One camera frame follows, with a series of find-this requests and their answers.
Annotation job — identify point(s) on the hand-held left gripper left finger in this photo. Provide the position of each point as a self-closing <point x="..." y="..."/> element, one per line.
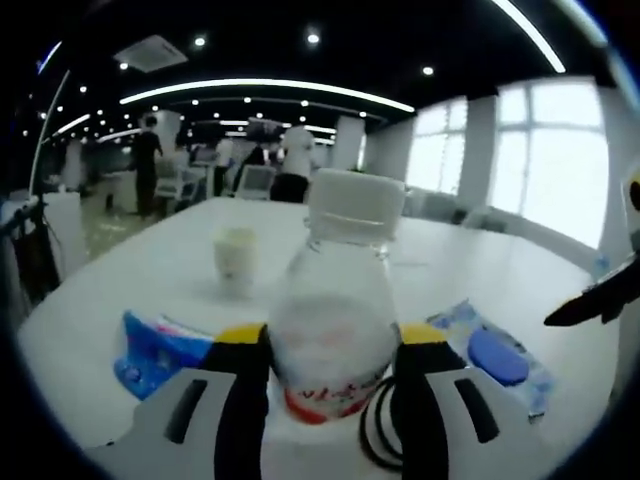
<point x="235" y="400"/>

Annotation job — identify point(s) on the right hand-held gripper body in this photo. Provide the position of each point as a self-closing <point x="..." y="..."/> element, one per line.
<point x="634" y="195"/>

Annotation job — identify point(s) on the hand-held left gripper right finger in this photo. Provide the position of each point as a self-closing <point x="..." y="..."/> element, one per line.
<point x="425" y="410"/>

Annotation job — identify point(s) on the wet wipes pack blue lid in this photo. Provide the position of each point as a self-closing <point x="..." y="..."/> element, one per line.
<point x="500" y="355"/>

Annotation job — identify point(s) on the blue tissue packet item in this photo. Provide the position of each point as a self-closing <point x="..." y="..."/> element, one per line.
<point x="150" y="355"/>

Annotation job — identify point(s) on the clear water bottle item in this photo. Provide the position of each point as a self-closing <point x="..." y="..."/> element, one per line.
<point x="332" y="310"/>

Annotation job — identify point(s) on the white paper cup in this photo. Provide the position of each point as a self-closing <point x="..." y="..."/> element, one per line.
<point x="235" y="260"/>

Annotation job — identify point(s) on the white tabletop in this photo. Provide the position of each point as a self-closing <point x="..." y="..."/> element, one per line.
<point x="165" y="270"/>

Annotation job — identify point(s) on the small bluish bottle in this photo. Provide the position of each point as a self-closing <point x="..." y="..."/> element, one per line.
<point x="601" y="267"/>

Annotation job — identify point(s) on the large bright window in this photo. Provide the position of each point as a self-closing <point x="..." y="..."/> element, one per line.
<point x="550" y="160"/>

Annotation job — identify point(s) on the window with blinds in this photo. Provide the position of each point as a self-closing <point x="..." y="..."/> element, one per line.
<point x="435" y="150"/>

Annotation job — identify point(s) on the white office chair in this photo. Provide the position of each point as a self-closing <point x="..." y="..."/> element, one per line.
<point x="257" y="185"/>

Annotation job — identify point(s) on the black stand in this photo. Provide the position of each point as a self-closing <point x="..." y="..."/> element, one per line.
<point x="30" y="250"/>

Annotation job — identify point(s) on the curved ceiling light strip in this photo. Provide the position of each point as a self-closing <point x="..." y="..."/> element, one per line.
<point x="265" y="87"/>

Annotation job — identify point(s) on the ceiling air conditioner vent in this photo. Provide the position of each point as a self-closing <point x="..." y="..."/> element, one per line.
<point x="150" y="55"/>

